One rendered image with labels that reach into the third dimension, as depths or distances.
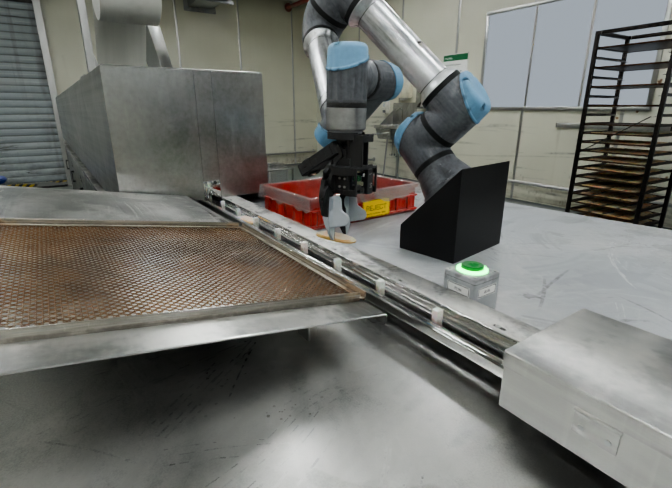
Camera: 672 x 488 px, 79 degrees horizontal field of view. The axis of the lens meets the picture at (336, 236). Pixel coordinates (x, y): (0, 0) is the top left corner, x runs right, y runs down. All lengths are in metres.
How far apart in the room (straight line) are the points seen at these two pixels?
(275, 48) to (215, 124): 7.28
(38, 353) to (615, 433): 0.54
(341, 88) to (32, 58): 7.15
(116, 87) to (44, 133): 6.28
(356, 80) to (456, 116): 0.37
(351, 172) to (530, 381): 0.45
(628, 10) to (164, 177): 4.73
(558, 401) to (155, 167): 1.32
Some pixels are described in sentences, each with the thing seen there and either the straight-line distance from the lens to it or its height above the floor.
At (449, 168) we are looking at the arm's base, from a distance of 1.07.
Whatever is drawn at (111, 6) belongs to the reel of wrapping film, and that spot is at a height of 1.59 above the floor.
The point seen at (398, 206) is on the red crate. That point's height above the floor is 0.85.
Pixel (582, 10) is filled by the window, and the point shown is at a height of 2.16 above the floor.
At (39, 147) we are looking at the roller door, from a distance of 7.75.
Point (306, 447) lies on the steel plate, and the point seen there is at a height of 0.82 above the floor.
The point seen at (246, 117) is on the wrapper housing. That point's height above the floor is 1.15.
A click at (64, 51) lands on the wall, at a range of 7.83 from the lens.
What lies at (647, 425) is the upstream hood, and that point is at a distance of 0.47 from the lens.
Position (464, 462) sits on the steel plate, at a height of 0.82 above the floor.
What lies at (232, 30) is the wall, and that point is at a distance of 8.47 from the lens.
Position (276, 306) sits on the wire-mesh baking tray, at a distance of 0.57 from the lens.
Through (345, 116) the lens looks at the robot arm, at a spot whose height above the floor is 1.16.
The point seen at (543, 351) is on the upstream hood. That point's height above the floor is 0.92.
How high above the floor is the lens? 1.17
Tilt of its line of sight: 17 degrees down
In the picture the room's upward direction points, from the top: straight up
